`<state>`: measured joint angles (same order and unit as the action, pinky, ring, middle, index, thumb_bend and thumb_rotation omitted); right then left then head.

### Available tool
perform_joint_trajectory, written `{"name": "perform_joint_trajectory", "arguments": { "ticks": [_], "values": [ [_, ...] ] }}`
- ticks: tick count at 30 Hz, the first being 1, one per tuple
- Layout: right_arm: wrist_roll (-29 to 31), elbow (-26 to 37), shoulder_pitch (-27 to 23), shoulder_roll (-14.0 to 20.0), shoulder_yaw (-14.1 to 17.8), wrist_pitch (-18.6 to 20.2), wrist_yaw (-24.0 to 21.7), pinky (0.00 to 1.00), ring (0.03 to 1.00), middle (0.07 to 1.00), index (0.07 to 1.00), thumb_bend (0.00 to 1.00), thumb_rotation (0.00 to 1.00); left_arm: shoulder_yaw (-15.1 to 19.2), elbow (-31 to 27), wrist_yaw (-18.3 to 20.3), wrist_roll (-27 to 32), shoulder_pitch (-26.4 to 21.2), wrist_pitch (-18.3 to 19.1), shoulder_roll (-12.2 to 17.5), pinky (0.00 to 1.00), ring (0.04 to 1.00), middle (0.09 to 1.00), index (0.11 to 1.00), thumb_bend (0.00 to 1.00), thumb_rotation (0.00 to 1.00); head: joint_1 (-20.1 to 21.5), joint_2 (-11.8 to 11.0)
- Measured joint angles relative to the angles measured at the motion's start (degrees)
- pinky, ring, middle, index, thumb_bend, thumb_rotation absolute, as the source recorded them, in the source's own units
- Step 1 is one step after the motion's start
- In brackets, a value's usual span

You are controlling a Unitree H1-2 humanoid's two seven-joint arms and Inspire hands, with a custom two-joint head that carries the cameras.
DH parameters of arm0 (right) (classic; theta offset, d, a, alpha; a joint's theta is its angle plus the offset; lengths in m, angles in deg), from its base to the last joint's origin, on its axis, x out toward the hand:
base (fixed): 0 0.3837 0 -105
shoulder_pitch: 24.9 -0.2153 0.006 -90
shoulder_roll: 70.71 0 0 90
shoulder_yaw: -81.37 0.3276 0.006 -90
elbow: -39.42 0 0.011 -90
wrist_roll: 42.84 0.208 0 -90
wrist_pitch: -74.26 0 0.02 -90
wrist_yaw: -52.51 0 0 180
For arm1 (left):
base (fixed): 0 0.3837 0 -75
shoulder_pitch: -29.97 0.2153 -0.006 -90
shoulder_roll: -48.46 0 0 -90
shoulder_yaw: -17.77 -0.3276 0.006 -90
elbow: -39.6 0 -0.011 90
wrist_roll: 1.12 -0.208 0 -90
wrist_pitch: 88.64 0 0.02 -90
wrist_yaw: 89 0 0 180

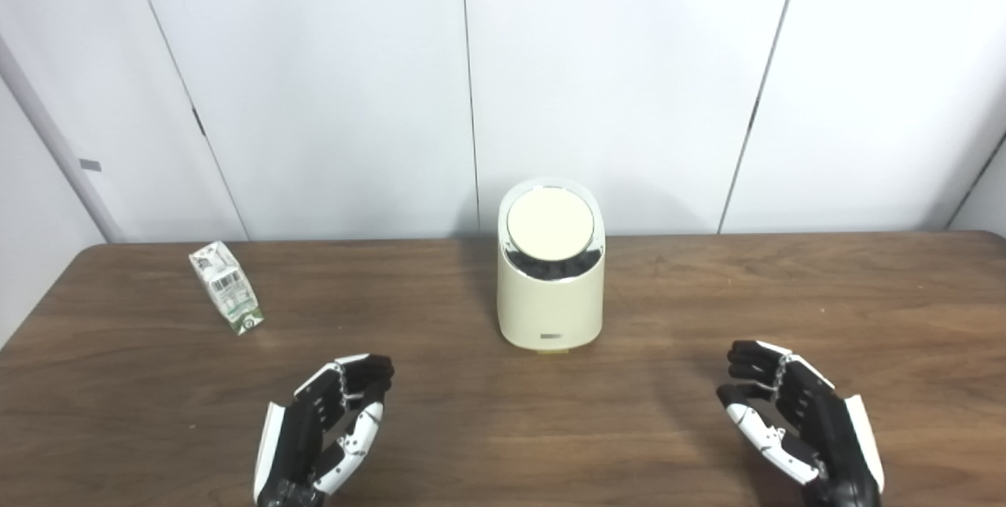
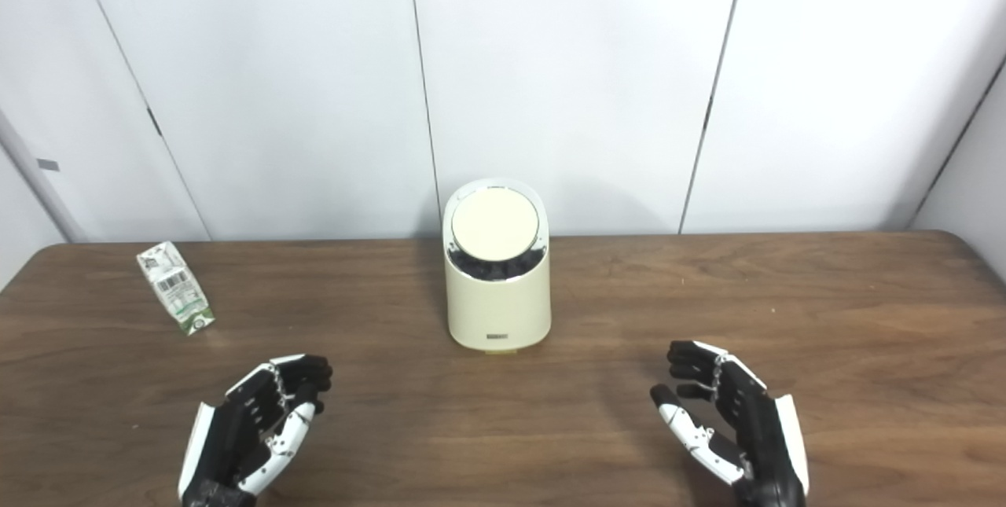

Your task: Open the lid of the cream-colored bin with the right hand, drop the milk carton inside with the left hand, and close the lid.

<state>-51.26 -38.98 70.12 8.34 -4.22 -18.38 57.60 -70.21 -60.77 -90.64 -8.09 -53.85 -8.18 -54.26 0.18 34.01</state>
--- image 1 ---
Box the cream round bin lid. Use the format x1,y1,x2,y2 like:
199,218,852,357
507,186,596,262

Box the cream-colored bin body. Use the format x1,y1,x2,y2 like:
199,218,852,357
496,178,606,352

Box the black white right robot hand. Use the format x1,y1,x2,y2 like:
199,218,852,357
716,340,886,507

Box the white green milk carton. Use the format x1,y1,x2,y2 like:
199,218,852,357
189,241,265,336

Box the black bin liner bag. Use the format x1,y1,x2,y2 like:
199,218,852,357
503,244,603,281

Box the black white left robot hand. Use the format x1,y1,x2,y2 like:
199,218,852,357
253,354,395,507

